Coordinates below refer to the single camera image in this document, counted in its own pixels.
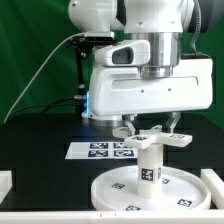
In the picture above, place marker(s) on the black camera on stand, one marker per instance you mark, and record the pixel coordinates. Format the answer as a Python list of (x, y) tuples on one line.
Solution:
[(89, 39)]

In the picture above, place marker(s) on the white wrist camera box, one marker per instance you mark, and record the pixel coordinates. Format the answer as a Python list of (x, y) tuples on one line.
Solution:
[(125, 53)]

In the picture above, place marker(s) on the black camera stand pole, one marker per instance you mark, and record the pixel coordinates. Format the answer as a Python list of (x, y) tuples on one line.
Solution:
[(82, 91)]

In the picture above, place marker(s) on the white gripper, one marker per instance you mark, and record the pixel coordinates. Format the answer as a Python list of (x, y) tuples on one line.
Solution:
[(122, 91)]

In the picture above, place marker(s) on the white marker tag plate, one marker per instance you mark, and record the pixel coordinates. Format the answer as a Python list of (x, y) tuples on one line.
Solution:
[(100, 150)]

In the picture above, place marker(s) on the white left border block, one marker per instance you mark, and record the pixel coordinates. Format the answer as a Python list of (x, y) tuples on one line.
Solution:
[(5, 184)]

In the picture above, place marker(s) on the white cross-shaped table base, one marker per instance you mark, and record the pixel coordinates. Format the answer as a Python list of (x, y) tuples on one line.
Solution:
[(147, 138)]

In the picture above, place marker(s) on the white right border block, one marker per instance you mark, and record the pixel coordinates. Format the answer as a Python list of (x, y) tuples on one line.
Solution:
[(216, 186)]

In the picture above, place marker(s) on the white front border rail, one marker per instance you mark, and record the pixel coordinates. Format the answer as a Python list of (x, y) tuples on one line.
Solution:
[(96, 217)]

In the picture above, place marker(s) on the white round table top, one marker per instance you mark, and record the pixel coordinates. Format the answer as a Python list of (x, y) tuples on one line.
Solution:
[(177, 190)]

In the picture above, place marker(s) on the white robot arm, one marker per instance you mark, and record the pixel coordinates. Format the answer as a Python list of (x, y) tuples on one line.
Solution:
[(139, 67)]

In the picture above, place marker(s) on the white border block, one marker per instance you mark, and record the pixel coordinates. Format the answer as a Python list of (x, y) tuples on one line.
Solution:
[(216, 186), (5, 184)]

